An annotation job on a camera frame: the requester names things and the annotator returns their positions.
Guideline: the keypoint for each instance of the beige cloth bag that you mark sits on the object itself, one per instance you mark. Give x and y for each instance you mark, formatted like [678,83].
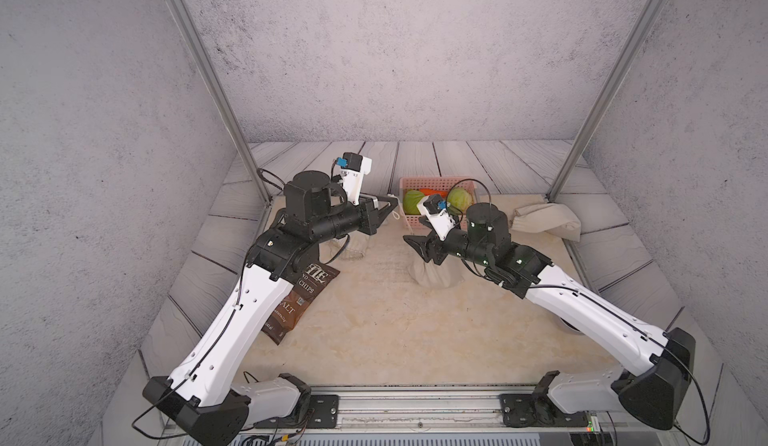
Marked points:
[350,247]
[429,275]
[555,219]

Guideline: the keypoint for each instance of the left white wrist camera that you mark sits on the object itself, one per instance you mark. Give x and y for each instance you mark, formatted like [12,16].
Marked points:
[354,167]

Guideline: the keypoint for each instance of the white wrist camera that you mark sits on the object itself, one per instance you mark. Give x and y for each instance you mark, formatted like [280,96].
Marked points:
[436,211]
[354,167]

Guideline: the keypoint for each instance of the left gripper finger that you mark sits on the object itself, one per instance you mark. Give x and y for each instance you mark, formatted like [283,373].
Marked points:
[384,211]
[386,202]

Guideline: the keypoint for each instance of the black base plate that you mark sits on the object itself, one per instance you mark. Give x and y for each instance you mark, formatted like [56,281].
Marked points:
[319,412]
[530,411]

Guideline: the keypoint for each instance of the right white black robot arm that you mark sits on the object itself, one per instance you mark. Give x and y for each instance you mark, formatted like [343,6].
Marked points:
[655,367]

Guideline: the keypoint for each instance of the brown chips bag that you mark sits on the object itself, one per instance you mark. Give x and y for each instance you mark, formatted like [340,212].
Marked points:
[289,311]

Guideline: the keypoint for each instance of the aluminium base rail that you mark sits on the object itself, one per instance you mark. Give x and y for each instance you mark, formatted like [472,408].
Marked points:
[456,415]

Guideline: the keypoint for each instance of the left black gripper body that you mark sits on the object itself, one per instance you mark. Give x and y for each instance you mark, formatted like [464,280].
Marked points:
[344,221]

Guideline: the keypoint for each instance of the left aluminium frame post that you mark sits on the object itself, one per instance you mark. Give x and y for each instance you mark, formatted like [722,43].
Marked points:
[194,44]

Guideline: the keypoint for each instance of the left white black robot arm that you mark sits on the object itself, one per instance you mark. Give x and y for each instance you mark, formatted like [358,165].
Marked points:
[199,394]

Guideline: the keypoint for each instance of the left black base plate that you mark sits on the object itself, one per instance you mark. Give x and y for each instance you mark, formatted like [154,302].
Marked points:
[319,412]

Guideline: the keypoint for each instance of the left green cabbage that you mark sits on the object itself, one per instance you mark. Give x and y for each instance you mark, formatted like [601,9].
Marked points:
[411,200]

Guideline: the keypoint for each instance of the green cabbage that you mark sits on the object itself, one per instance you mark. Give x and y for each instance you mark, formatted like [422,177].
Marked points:
[411,200]
[460,199]

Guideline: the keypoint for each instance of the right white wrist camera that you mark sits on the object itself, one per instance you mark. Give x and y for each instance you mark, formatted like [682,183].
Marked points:
[436,211]

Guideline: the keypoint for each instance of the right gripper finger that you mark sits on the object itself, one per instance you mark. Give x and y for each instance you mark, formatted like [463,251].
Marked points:
[417,243]
[430,257]

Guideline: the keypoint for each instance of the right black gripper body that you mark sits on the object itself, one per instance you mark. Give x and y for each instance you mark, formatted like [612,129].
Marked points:
[460,243]

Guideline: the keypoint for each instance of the right green cabbage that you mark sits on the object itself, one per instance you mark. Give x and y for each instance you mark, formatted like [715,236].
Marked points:
[460,199]

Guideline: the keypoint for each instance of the right aluminium frame post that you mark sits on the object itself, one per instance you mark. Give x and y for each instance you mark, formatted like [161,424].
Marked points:
[635,39]

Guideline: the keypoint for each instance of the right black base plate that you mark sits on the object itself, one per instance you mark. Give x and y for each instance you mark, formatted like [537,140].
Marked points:
[530,411]

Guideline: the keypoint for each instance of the orange carrot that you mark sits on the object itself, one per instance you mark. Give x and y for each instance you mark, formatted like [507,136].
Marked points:
[429,192]

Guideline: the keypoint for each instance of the aluminium frame post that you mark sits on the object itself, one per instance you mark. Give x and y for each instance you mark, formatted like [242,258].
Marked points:
[635,39]
[194,44]

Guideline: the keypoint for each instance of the pink plastic basket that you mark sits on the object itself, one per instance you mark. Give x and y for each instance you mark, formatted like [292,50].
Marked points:
[436,183]

